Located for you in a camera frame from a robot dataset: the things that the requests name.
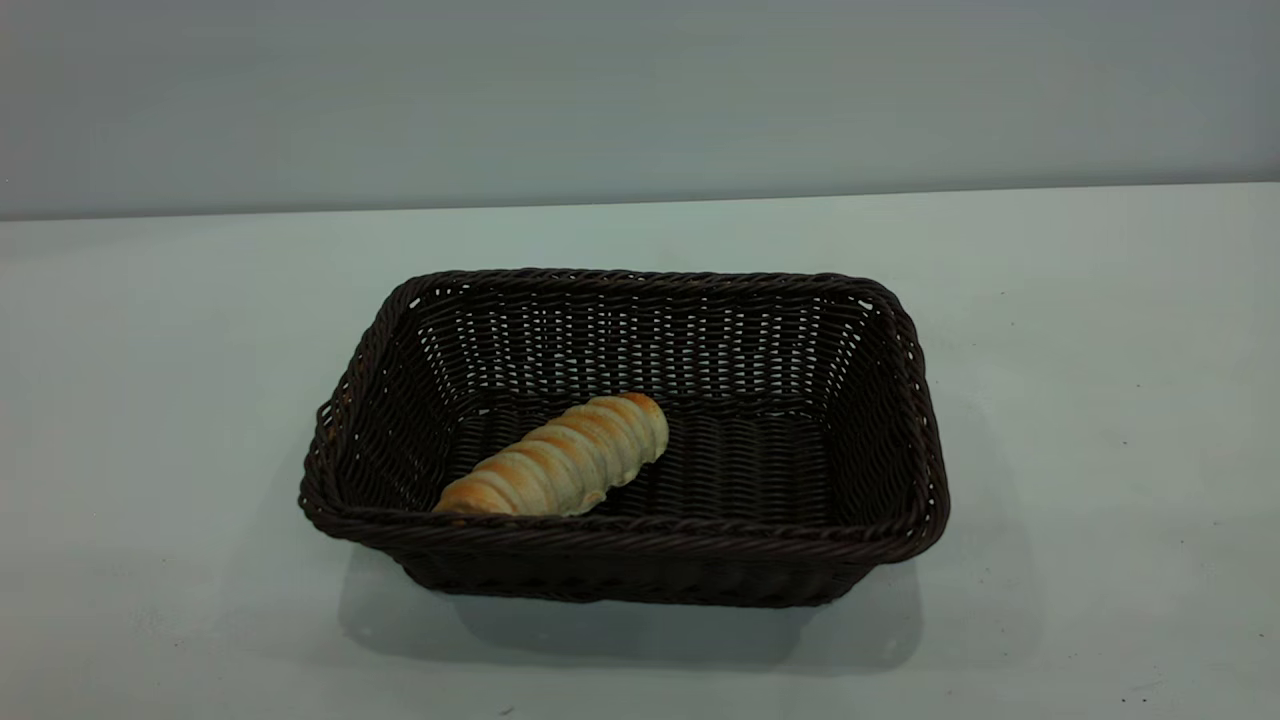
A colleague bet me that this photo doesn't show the spiral ridged bread roll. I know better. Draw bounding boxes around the spiral ridged bread roll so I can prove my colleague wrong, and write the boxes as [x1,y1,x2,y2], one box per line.
[432,391,671,519]

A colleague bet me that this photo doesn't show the dark brown woven basket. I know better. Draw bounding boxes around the dark brown woven basket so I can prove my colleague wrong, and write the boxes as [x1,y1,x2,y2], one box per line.
[298,266,951,609]

